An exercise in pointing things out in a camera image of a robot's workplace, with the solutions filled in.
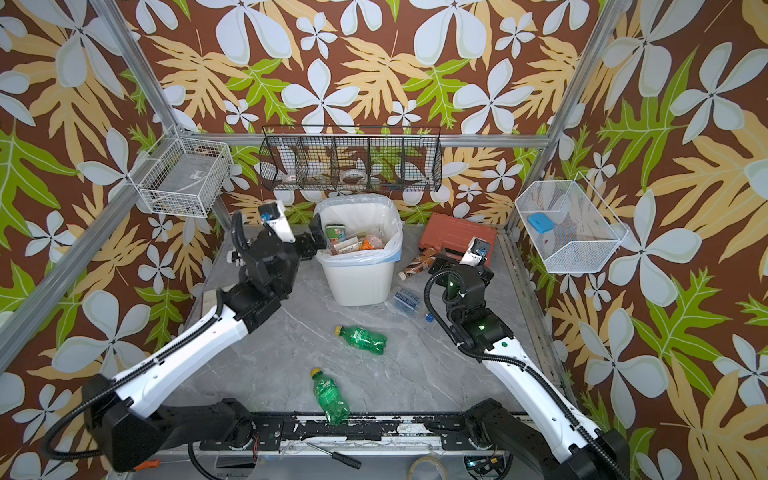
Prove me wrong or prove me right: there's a black wire wall basket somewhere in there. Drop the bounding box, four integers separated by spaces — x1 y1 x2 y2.
256 125 444 193

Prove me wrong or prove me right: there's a white wire basket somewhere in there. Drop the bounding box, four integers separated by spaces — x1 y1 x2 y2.
515 174 629 275
130 127 233 218

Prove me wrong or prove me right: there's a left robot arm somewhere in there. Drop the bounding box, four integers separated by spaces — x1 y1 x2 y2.
41 203 326 472

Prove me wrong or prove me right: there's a tape roll bottom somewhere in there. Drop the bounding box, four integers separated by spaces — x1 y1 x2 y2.
406 456 448 480

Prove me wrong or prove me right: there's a green bottle yellow cap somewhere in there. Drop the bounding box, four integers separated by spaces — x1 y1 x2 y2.
311 368 350 425
335 325 387 355

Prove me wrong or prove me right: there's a black handled screwdriver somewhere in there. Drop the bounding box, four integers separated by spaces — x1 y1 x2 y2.
307 443 362 470

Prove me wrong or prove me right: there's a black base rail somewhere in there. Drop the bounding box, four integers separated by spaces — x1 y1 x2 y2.
200 412 481 452

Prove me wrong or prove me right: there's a red plastic tool case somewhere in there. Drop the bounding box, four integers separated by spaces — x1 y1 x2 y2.
419 213 497 263

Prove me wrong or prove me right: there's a crushed blue label water bottle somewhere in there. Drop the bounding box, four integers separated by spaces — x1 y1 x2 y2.
391 287 434 323

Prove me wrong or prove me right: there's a white wire basket right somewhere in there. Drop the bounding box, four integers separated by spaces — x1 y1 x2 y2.
515 174 629 275

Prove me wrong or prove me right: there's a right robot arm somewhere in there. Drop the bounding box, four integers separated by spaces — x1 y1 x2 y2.
423 264 629 479

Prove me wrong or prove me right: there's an orange juice label bottle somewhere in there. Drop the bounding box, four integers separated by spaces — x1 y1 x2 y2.
358 234 386 251

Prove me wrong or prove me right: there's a clear bin liner bag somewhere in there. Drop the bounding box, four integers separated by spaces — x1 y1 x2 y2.
314 193 404 268

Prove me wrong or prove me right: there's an orange handled tool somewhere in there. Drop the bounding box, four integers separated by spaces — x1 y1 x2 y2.
133 459 161 472

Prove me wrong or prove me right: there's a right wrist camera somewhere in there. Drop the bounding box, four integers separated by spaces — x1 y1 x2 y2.
460 237 492 267

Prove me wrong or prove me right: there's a blue object in basket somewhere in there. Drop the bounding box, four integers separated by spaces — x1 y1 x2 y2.
528 212 555 234

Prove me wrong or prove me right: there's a white plastic trash bin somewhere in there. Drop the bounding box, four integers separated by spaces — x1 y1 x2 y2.
312 193 404 308

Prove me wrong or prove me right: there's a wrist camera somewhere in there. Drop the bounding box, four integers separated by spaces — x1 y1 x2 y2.
258 200 296 243
460 237 492 267

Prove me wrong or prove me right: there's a tape roll in basket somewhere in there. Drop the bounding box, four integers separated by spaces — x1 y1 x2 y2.
339 168 368 185

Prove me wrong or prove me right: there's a red label colourful bottle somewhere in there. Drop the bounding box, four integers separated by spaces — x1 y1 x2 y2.
324 224 347 248

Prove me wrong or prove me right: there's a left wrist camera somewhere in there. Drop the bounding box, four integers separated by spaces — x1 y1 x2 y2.
258 200 296 243

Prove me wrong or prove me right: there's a small white label bottle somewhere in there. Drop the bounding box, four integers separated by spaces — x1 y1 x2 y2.
332 236 364 255

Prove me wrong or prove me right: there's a white wire basket left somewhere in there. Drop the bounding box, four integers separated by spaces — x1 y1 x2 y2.
130 127 233 218

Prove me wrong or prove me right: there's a brown label bottle by case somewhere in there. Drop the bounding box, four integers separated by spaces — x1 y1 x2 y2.
398 247 438 281

